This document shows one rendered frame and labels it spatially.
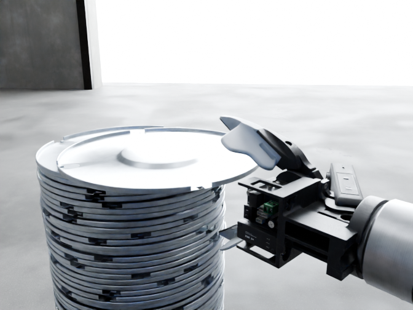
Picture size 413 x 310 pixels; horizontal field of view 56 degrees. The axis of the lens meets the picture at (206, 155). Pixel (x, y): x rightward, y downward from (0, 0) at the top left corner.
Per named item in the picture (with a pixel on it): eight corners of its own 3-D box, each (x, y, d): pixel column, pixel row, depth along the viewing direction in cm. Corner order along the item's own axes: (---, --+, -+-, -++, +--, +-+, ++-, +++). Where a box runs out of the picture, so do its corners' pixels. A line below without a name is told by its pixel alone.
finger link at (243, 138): (202, 103, 41) (256, 170, 37) (239, 97, 44) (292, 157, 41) (190, 124, 43) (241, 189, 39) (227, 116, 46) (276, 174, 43)
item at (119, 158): (50, 142, 64) (50, 137, 64) (211, 125, 75) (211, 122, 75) (67, 213, 39) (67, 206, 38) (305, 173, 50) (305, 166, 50)
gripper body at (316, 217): (232, 176, 37) (353, 218, 29) (285, 157, 43) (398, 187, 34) (230, 247, 39) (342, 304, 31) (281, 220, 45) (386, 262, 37)
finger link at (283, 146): (263, 120, 41) (320, 184, 37) (273, 118, 42) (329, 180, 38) (243, 150, 44) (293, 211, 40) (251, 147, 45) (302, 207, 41)
